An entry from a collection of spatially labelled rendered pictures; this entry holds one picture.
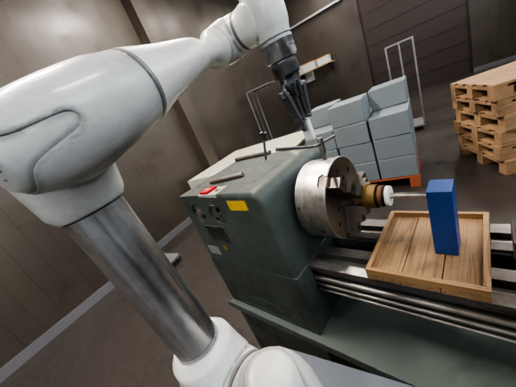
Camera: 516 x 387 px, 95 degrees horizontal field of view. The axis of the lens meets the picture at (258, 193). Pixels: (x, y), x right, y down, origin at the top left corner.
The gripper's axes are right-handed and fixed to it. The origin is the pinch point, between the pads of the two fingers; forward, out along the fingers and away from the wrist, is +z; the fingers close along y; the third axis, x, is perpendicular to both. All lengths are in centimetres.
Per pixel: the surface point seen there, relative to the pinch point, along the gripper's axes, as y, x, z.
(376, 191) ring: 7.1, -12.2, 28.5
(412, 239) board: 9, -19, 51
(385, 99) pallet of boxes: 255, 48, 58
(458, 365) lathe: -12, -30, 84
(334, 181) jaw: 1.3, -2.1, 20.0
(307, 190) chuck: -2.7, 6.8, 20.7
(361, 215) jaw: 4.3, -6.0, 36.6
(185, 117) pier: 211, 375, -27
